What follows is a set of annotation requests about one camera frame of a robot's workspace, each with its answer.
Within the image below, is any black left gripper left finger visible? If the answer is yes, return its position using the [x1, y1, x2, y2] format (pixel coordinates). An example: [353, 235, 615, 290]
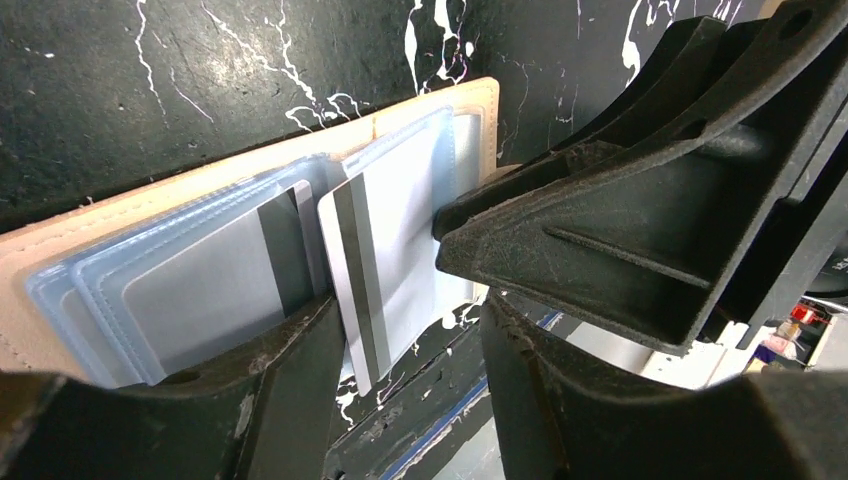
[1, 295, 345, 479]

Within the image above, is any grey card black stripe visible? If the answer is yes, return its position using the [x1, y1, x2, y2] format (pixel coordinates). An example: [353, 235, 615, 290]
[101, 180, 328, 384]

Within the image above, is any white card black stripe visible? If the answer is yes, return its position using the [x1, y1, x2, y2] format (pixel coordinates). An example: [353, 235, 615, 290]
[317, 109, 486, 395]

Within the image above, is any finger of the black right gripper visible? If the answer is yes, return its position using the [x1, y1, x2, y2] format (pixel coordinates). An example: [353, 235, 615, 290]
[433, 1, 847, 354]

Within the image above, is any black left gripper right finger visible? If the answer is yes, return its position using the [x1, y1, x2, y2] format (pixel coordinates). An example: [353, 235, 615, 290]
[480, 295, 847, 479]

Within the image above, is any beige leather card holder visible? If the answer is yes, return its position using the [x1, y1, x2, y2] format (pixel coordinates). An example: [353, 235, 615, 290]
[1, 77, 500, 393]

